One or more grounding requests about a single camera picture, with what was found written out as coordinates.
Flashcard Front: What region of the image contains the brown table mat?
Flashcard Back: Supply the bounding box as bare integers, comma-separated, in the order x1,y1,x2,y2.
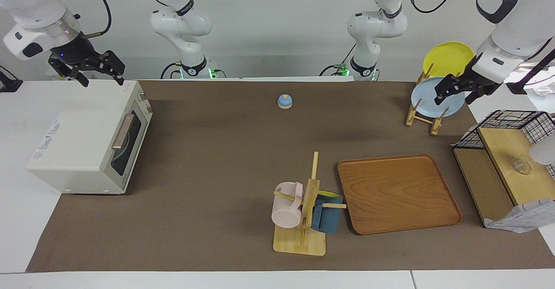
26,80,555,273

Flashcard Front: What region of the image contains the black wire basket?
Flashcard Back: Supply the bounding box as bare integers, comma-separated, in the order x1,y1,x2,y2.
452,110,555,179

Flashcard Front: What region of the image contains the brown wooden tray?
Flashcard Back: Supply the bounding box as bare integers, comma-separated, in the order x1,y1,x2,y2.
337,154,463,235

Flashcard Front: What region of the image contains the white crumpled bag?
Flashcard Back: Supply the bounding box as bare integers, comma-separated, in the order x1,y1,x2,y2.
522,78,555,107

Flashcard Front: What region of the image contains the wooden plate rack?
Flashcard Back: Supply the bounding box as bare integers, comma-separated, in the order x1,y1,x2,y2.
405,64,450,136

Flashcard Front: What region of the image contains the oven glass door with handle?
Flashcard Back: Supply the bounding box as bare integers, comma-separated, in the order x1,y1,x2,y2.
101,100,153,194

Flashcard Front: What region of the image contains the light blue plate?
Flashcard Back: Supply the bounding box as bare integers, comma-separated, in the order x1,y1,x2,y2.
411,77,466,118

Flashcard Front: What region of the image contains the clear glass cup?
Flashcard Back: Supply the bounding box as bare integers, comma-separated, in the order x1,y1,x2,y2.
514,157,532,175

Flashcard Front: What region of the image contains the black right base cable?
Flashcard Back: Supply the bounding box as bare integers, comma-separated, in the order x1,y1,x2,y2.
160,62,183,80

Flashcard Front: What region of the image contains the black clamp mount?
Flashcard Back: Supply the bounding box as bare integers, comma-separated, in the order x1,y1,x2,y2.
0,66,23,93

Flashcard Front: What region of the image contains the black left base cable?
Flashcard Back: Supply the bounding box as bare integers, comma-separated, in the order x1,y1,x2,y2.
320,42,357,77

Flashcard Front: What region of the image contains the black wire basket shelf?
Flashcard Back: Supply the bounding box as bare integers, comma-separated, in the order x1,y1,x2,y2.
452,127,555,228

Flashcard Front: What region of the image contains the white cup in basket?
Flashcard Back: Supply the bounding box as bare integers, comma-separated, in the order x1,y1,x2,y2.
529,137,555,166

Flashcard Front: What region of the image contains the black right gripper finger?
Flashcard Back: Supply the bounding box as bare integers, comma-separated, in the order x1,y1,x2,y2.
101,51,126,86
49,57,90,88

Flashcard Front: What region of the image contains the white toaster oven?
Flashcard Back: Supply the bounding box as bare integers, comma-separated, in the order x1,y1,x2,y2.
26,80,153,195

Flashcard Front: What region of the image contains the yellow plate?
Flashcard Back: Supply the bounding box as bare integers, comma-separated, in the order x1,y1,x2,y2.
423,42,476,79

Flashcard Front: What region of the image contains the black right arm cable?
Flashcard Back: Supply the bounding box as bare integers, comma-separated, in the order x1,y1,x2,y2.
82,0,170,39

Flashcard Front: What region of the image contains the black base cable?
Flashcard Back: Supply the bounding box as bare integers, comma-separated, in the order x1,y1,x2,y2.
320,42,357,77
160,62,183,80

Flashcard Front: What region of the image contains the pink mug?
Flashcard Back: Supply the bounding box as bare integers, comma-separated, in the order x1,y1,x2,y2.
271,182,304,229

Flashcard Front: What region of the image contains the wooden mug tree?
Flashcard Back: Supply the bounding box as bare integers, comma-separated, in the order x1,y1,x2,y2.
273,152,347,256

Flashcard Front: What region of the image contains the dark blue mug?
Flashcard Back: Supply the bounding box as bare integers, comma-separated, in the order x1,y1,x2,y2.
311,190,344,234

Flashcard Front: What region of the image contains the grey checkered cloth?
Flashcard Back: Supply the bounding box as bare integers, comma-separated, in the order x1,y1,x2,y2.
483,198,555,233

